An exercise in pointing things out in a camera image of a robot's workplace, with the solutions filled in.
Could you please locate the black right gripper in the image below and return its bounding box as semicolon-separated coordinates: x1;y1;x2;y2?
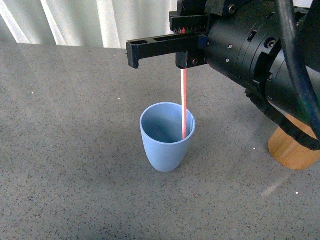
126;0;280;92

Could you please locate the bamboo chopstick holder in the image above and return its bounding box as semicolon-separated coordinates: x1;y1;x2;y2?
267;127;320;170

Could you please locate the white curtain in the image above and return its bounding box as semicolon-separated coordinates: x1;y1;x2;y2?
0;0;178;49

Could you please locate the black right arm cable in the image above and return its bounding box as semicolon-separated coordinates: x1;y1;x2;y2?
274;0;320;140

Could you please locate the blue cup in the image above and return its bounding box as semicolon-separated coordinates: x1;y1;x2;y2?
139;102;196;173

